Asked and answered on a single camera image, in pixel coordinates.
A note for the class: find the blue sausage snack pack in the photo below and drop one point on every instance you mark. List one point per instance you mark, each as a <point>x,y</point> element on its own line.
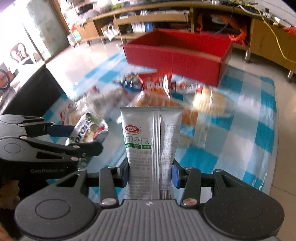
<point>130,82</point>

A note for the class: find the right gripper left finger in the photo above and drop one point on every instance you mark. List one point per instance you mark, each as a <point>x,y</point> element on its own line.
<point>110,178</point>

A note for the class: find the blue white checkered cloth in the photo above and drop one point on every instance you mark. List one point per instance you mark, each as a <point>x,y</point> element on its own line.
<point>245,144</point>

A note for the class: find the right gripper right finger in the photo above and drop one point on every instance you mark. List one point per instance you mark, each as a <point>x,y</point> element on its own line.
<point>189,179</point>

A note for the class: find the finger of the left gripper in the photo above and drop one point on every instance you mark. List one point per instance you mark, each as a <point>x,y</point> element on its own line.
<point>42,128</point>
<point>81,148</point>

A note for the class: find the wooden TV stand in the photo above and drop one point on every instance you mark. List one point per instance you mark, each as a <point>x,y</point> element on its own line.
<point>267,41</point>

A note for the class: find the white red small snack packet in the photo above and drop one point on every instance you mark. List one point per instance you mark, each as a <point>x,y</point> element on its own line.
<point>182,85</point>

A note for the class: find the red white long packet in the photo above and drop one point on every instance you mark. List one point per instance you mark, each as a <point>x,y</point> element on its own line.
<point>68,113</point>

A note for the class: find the person's left hand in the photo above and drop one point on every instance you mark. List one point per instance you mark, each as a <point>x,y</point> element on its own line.
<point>9,200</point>

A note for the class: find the silver snack packet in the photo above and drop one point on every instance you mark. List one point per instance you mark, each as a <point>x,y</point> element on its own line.
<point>151,138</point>

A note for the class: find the orange bag in cabinet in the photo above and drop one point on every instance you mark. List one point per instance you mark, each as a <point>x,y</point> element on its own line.
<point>234,28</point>

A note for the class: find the black chair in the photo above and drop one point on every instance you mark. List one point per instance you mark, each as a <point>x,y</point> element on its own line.
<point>32,92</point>

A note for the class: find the round bun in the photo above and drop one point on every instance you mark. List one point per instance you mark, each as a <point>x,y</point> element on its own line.
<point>209,102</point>

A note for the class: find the red Trolli candy bag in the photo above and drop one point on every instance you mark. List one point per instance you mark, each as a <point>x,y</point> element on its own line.
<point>157,82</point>

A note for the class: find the red cardboard box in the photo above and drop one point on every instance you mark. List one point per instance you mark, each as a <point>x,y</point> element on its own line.
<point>202,57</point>

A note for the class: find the blue white box on shelf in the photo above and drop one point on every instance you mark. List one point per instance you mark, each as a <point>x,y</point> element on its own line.
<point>142,27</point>

